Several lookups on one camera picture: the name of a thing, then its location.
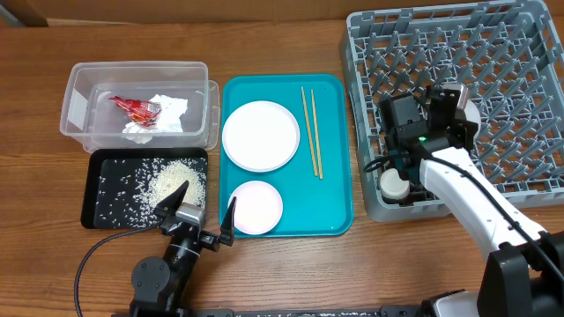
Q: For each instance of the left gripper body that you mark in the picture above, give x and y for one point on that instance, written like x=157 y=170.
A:
x=189 y=244

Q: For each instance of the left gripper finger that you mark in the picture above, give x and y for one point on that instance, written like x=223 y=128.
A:
x=227 y=226
x=170 y=204

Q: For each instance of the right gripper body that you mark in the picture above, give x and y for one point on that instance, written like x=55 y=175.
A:
x=462 y=129

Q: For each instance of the small pink plate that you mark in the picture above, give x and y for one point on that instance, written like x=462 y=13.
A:
x=258 y=207

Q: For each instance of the pile of rice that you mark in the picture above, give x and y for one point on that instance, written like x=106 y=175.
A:
x=130 y=188

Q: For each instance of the white napkin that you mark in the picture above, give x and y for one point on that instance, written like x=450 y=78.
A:
x=168 y=121

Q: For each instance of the red snack wrapper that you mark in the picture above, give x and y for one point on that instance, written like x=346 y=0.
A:
x=142 y=112

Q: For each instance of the small white cup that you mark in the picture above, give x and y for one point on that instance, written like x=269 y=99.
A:
x=392 y=186

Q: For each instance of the large white plate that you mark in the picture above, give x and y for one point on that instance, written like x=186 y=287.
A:
x=261 y=136

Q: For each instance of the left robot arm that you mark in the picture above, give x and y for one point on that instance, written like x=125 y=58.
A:
x=159 y=282

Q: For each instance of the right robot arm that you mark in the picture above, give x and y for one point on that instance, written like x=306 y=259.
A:
x=429 y=142

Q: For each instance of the grey dishwasher rack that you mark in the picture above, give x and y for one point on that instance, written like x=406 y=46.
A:
x=509 y=56

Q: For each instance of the black plastic tray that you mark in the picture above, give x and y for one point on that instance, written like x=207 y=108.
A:
x=99 y=156

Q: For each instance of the teal serving tray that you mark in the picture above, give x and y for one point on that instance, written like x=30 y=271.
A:
x=312 y=207

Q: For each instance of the clear plastic bin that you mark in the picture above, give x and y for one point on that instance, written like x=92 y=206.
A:
x=90 y=117

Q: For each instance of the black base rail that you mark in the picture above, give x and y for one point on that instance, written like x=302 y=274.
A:
x=383 y=311

